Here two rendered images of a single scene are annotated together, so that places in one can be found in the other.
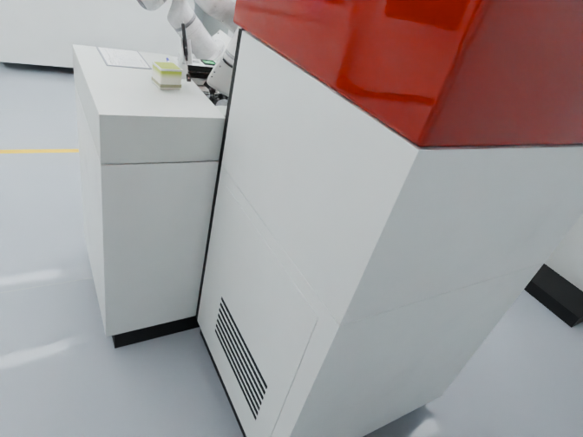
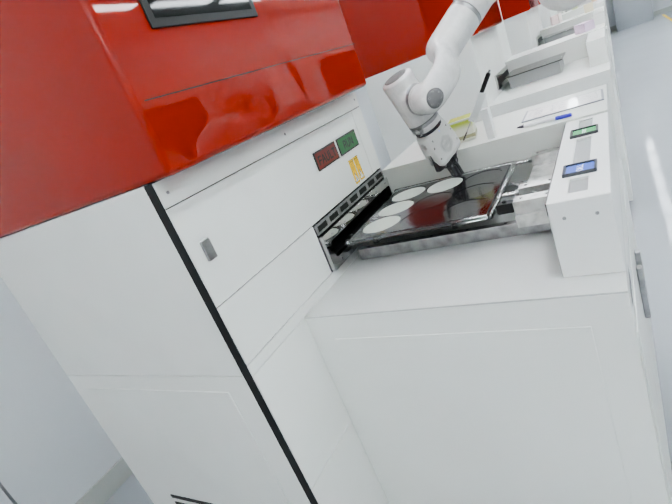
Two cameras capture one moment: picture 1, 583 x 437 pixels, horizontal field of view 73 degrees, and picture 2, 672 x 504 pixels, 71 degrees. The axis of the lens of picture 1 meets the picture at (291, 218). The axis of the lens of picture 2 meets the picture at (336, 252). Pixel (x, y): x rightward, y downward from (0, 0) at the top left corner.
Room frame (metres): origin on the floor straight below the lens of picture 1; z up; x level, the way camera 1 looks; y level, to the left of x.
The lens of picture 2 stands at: (2.48, -0.36, 1.25)
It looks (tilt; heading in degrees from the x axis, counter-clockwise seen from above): 18 degrees down; 163
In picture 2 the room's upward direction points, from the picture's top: 22 degrees counter-clockwise
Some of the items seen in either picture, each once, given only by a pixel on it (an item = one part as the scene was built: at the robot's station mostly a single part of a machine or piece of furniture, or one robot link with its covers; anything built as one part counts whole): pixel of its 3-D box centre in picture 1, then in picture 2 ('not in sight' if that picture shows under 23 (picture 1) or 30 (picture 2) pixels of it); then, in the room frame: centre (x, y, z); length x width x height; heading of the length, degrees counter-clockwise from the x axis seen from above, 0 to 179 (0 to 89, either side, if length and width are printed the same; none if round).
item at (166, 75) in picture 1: (167, 75); (462, 128); (1.26, 0.51, 1.00); 0.07 x 0.07 x 0.07; 47
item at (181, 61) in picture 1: (184, 60); (480, 116); (1.37, 0.50, 1.03); 0.06 x 0.04 x 0.13; 38
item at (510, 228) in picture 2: not in sight; (450, 238); (1.56, 0.18, 0.84); 0.50 x 0.02 x 0.03; 38
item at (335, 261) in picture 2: not in sight; (362, 218); (1.28, 0.10, 0.89); 0.44 x 0.02 x 0.10; 128
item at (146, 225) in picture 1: (209, 206); (523, 336); (1.47, 0.37, 0.41); 0.96 x 0.64 x 0.82; 128
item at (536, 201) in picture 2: not in sight; (534, 201); (1.73, 0.29, 0.89); 0.08 x 0.03 x 0.03; 38
